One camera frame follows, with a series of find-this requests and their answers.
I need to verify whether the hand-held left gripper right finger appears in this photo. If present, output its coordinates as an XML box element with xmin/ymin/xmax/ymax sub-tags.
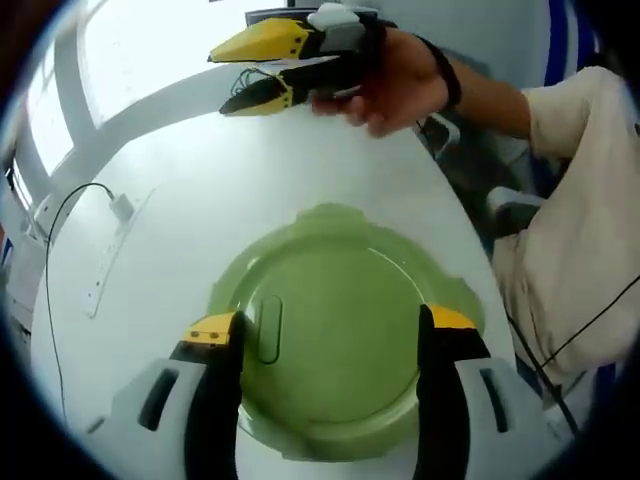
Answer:
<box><xmin>414</xmin><ymin>302</ymin><xmax>571</xmax><ymax>480</ymax></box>

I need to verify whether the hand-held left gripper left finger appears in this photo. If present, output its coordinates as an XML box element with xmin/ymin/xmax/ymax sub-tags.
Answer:
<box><xmin>87</xmin><ymin>309</ymin><xmax>246</xmax><ymax>480</ymax></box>

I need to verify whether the green container lid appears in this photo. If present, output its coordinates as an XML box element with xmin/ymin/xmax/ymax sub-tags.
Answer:
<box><xmin>212</xmin><ymin>202</ymin><xmax>489</xmax><ymax>462</ymax></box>

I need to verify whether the white tabletop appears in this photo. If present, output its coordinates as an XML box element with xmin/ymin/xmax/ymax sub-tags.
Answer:
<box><xmin>29</xmin><ymin>97</ymin><xmax>516</xmax><ymax>480</ymax></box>

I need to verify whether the person's right hand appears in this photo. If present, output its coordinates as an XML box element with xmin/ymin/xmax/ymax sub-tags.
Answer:
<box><xmin>310</xmin><ymin>27</ymin><xmax>451</xmax><ymax>139</ymax></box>

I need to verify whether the black wristband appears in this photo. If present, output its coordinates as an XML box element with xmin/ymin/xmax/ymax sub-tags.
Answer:
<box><xmin>414</xmin><ymin>33</ymin><xmax>464</xmax><ymax>112</ymax></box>

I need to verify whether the person's beige clothing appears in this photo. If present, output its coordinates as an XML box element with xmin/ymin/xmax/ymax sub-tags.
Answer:
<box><xmin>492</xmin><ymin>149</ymin><xmax>640</xmax><ymax>386</ymax></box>

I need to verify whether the white plug adapter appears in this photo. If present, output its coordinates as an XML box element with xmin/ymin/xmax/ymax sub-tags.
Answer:
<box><xmin>108</xmin><ymin>195</ymin><xmax>135</xmax><ymax>220</ymax></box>

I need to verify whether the grey office chair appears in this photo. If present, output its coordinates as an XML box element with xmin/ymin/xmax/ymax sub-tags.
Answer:
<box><xmin>414</xmin><ymin>112</ymin><xmax>551</xmax><ymax>241</ymax></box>

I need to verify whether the bundle of cables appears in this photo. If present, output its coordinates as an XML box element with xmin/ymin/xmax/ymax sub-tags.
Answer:
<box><xmin>228</xmin><ymin>67</ymin><xmax>274</xmax><ymax>99</ymax></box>

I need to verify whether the black cable on clothing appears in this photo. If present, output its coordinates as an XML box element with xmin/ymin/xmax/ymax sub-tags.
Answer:
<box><xmin>505</xmin><ymin>273</ymin><xmax>640</xmax><ymax>436</ymax></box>

